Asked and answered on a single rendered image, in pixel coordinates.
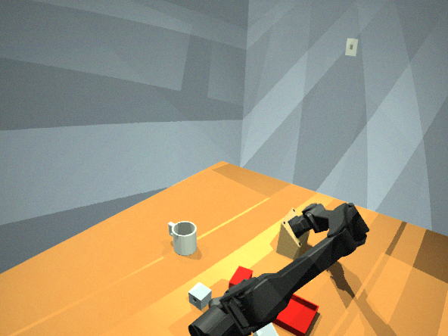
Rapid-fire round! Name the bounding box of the red tray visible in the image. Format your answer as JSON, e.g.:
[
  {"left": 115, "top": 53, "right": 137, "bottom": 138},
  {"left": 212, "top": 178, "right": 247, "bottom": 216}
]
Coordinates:
[{"left": 272, "top": 294, "right": 319, "bottom": 336}]

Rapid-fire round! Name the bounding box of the red block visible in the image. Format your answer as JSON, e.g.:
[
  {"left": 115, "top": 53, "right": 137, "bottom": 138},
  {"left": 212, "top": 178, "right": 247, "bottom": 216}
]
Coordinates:
[{"left": 229, "top": 266, "right": 253, "bottom": 289}]

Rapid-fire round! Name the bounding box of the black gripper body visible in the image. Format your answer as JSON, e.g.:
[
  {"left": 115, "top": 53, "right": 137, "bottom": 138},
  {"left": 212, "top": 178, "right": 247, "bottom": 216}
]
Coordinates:
[{"left": 208, "top": 297, "right": 253, "bottom": 336}]

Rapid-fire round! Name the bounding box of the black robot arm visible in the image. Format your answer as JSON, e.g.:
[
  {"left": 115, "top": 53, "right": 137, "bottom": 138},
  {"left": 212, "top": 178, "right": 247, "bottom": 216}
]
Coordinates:
[{"left": 188, "top": 203, "right": 370, "bottom": 336}]

